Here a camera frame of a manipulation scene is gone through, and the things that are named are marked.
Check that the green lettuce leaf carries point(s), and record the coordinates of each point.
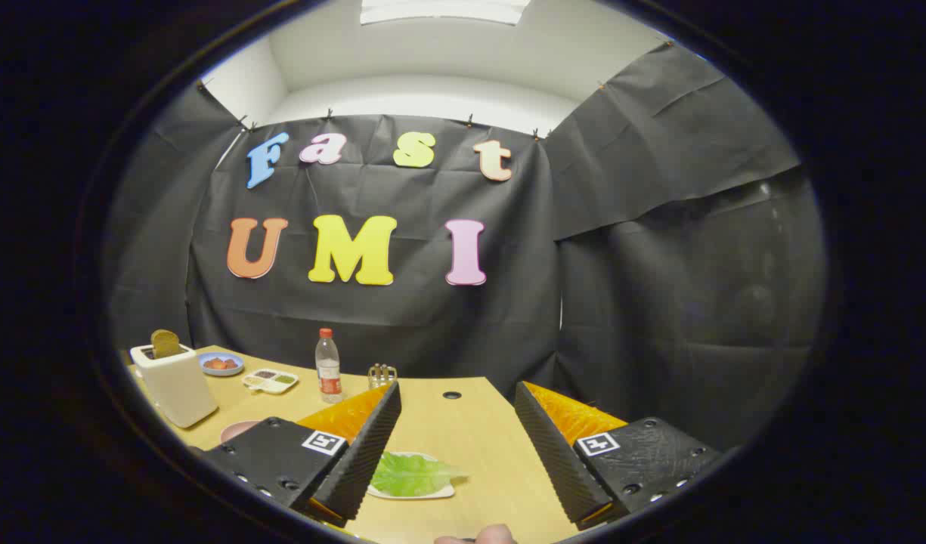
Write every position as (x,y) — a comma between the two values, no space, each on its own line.
(413,476)

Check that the pink round plate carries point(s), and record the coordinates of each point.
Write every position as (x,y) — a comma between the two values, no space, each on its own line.
(236,431)

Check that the clear bottle with red label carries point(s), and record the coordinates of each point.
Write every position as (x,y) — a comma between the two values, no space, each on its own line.
(329,378)

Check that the cream toaster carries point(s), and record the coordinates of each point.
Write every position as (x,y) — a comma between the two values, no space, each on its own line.
(175,385)

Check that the white square plate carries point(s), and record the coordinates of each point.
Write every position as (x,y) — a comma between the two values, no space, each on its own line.
(402,497)

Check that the black backdrop cloth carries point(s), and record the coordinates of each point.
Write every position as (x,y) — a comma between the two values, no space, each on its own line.
(659,302)

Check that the small blue plate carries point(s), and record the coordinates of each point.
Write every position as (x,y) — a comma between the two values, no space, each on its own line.
(221,373)

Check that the brown bread slice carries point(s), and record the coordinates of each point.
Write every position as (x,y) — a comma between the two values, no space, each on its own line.
(165,344)

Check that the white divided condiment dish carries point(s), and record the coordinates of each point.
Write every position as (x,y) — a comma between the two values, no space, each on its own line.
(270,387)

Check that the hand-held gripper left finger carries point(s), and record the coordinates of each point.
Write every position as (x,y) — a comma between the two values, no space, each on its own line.
(364,461)

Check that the ceiling light panel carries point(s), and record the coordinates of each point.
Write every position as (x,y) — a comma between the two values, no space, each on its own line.
(444,11)

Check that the red food slices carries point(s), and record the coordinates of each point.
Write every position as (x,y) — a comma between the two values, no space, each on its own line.
(221,363)

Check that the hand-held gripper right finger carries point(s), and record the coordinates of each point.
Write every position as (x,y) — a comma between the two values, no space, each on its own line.
(557,461)

